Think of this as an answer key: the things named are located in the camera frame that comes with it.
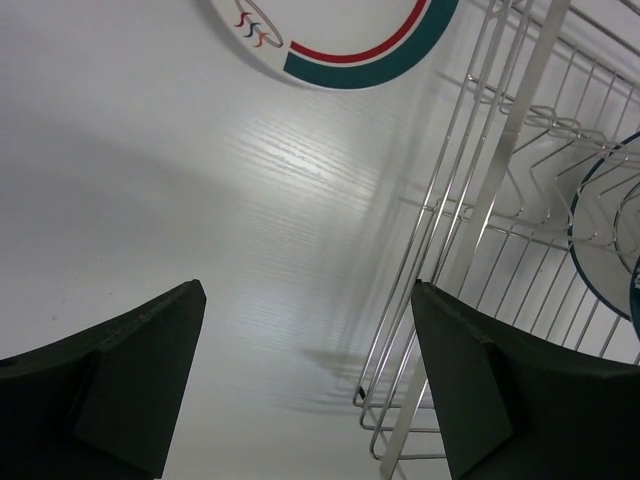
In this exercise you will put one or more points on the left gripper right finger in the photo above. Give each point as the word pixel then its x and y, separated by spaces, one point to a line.
pixel 513 406

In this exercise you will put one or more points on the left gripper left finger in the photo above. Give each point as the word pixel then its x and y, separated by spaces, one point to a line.
pixel 102 403

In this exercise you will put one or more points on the green red rimmed plate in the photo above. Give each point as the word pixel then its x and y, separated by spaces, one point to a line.
pixel 604 228
pixel 337 46

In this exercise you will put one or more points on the metal wire dish rack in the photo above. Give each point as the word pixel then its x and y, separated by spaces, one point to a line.
pixel 533 94

